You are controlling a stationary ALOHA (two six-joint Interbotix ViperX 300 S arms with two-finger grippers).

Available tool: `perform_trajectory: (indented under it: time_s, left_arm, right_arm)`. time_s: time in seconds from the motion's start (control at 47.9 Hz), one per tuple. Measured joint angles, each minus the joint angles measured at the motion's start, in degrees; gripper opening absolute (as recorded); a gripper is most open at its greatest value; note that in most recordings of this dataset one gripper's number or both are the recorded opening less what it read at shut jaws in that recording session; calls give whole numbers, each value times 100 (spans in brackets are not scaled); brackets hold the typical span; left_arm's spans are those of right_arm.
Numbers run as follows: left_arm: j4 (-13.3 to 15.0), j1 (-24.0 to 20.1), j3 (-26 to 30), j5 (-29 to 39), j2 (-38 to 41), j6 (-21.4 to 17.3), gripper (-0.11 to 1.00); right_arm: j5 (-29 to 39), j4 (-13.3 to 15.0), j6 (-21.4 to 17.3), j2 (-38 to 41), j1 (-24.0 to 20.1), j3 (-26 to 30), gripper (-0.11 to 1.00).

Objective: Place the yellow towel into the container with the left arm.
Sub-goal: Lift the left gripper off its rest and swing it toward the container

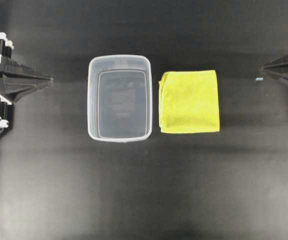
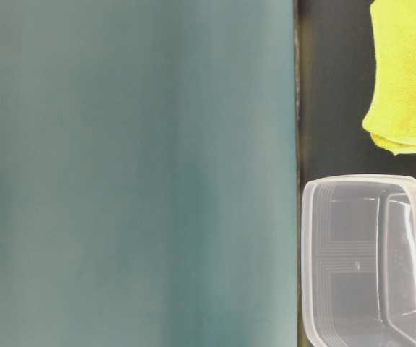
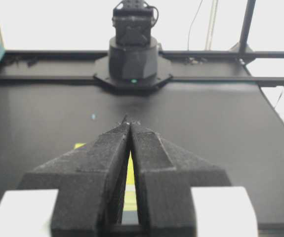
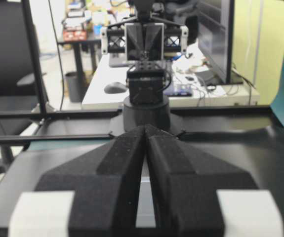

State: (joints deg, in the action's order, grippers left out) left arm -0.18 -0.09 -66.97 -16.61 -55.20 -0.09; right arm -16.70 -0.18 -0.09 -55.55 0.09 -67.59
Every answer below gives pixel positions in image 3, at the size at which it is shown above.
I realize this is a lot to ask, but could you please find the yellow towel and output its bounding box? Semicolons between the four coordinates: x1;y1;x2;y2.
79;141;137;213

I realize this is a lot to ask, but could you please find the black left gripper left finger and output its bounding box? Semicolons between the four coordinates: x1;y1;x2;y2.
17;117;130;233

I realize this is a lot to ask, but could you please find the black metal frame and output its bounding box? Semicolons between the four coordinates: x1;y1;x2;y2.
0;0;284;90

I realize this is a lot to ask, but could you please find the thin black hanging cable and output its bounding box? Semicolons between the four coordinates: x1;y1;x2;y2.
187;0;205;51

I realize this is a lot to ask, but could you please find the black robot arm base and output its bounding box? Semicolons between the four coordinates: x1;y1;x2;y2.
94;0;172;90

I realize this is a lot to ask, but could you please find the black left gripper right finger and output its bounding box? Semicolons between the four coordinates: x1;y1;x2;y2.
130;122;231;231

